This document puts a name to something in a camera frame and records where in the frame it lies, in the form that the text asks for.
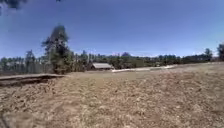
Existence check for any pale snow patch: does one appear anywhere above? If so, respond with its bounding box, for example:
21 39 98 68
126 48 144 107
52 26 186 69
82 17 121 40
111 64 176 73

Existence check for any pale dirt road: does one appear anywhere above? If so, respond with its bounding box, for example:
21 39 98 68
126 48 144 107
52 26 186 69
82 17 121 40
0 73 64 82

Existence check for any wood of trees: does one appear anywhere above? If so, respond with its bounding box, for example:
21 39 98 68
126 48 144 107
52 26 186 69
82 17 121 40
0 42 224 76

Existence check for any wooden barn with grey roof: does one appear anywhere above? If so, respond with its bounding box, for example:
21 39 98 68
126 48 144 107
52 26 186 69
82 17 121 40
90 62 115 71

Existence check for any dry brown grass field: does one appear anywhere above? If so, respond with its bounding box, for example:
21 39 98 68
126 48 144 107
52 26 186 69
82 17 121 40
0 61 224 128

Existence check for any tall pine tree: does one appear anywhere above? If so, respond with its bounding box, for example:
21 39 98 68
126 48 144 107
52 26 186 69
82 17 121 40
41 24 75 75

